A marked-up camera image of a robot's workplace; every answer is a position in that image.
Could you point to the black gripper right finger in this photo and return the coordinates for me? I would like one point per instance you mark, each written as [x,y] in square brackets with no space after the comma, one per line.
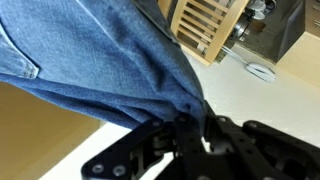
[253,143]

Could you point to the white oval device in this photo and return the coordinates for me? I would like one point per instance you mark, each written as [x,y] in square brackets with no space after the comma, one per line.
[261,70]

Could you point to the blue denim jeans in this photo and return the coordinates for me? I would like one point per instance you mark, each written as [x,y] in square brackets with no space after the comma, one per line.
[100,56]

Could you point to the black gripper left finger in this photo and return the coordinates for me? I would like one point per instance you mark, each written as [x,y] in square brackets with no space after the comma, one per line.
[133,146]

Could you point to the light wooden slatted chair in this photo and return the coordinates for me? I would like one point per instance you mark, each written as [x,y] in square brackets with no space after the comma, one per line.
[203,23]

